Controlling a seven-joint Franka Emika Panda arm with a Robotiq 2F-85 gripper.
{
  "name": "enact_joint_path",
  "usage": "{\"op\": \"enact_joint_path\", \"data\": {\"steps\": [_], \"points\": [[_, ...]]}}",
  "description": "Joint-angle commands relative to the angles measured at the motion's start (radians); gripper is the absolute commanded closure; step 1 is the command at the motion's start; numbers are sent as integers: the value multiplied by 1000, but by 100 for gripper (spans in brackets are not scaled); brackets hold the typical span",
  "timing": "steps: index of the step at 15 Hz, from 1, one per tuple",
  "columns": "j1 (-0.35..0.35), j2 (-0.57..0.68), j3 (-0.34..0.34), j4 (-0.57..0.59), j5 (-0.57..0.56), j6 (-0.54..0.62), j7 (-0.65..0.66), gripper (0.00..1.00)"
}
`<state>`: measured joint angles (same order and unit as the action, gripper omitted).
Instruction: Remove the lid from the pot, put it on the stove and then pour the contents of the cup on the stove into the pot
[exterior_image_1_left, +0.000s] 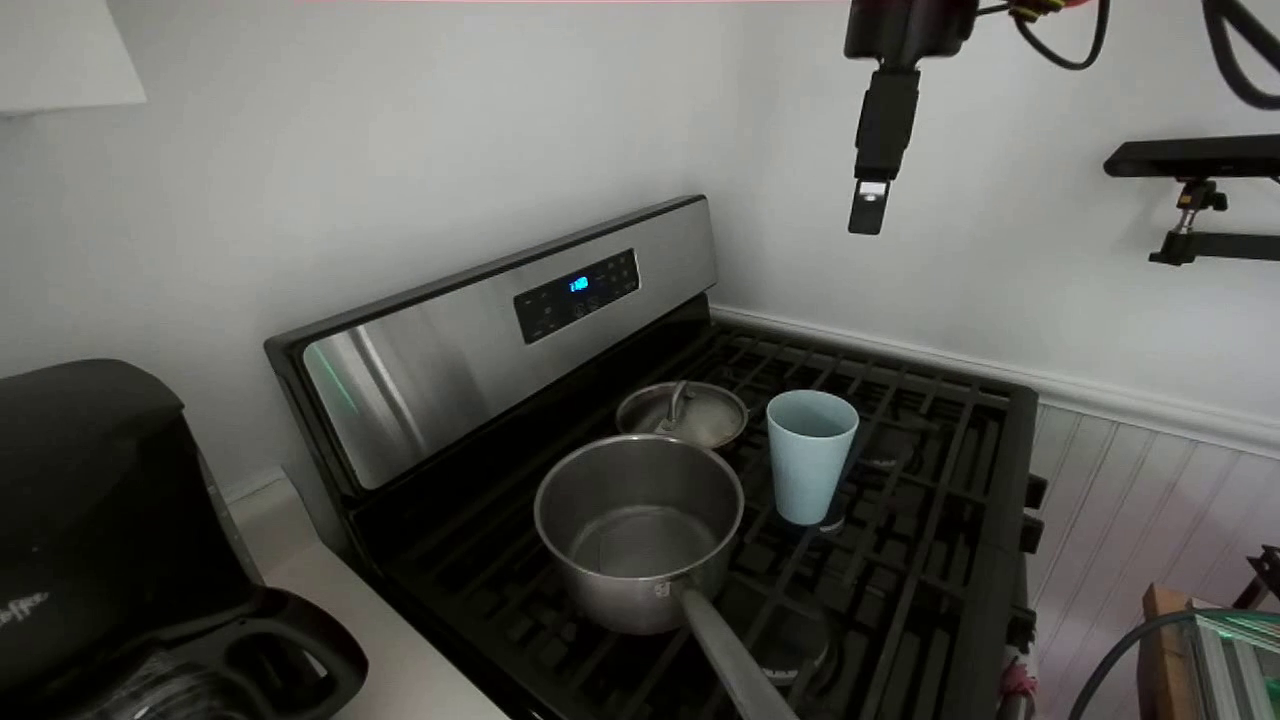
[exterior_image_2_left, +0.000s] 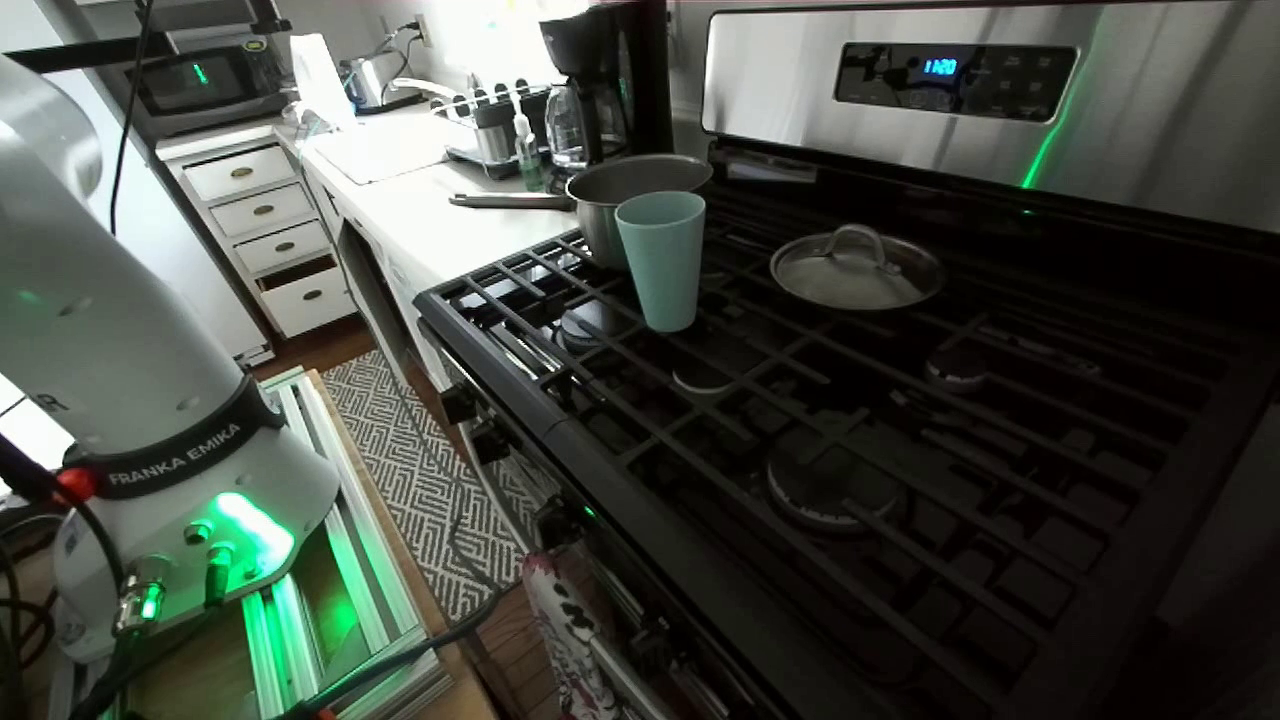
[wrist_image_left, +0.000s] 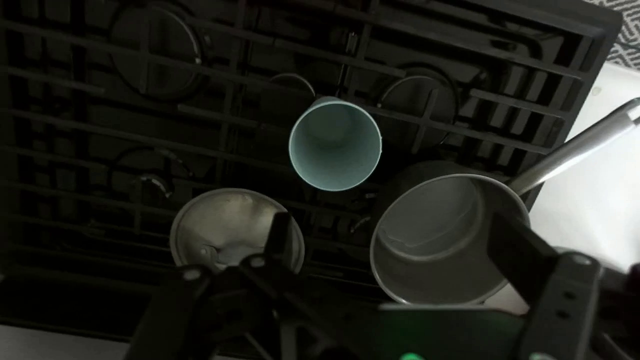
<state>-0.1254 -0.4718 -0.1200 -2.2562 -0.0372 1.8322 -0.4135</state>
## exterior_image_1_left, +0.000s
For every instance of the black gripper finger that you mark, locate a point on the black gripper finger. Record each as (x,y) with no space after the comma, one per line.
(887,127)

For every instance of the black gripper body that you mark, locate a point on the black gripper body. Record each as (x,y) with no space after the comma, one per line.
(906,26)

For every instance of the small metal strainer bowl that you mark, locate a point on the small metal strainer bowl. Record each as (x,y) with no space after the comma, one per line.
(703,416)

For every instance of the light blue plastic cup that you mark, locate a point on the light blue plastic cup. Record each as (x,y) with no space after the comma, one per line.
(811,464)

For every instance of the black stove knob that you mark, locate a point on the black stove knob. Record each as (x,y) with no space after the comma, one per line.
(1034,532)
(1034,490)
(1025,628)

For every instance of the stainless steel gas stove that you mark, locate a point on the stainless steel gas stove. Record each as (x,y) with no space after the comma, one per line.
(443,363)

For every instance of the steel saucepan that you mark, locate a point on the steel saucepan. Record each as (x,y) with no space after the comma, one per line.
(612,602)

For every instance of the patterned dish towel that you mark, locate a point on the patterned dish towel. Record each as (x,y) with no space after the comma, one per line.
(1023,676)

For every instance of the wooden board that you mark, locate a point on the wooden board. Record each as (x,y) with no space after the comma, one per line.
(1165,665)

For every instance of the black coffee maker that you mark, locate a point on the black coffee maker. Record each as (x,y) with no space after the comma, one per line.
(92,506)

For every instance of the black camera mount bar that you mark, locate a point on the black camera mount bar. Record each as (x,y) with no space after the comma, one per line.
(1200,154)

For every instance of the dark metal bracket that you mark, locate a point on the dark metal bracket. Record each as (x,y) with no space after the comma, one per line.
(1267,572)

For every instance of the aluminium extrusion frame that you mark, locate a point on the aluminium extrusion frame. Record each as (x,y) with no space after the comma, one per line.
(1241,665)

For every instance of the white wall cabinet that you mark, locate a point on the white wall cabinet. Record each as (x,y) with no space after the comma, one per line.
(53,52)

